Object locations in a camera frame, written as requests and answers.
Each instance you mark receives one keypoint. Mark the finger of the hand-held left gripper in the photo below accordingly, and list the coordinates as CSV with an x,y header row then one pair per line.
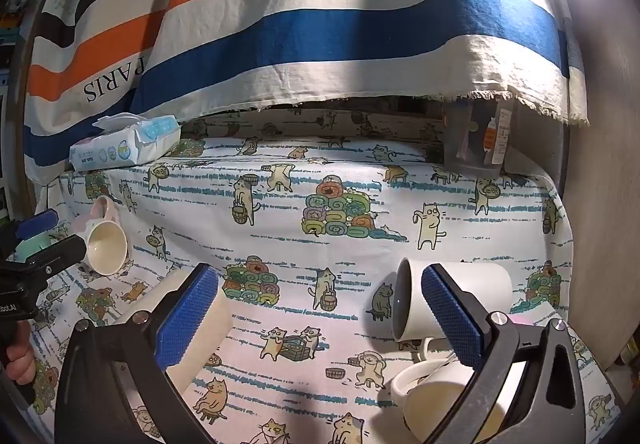
x,y
39,223
60,253

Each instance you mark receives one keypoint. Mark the person's left hand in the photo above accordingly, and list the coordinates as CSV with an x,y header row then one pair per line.
x,y
19,364

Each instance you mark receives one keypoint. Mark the wet wipes pack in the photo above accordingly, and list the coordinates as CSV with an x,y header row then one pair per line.
x,y
125,143

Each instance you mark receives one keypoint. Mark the pink and cream cup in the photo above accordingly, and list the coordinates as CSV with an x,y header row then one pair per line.
x,y
106,244

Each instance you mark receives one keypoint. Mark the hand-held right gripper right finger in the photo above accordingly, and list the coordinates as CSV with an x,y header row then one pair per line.
x,y
450,319

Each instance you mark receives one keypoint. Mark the striped blanket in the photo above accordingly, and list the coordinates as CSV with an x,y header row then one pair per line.
x,y
310,23

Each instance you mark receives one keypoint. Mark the cream rectangular block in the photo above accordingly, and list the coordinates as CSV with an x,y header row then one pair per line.
x,y
210,329

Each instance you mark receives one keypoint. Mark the clear plastic container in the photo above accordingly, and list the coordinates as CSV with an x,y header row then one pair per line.
x,y
475,138

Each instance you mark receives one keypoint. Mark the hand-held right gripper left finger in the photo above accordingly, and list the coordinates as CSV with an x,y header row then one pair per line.
x,y
189,316

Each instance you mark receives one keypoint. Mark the white cup with dark inside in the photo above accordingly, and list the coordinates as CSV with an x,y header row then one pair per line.
x,y
470,289

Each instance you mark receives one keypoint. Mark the cat printed cloth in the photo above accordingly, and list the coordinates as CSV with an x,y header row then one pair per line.
x,y
320,173

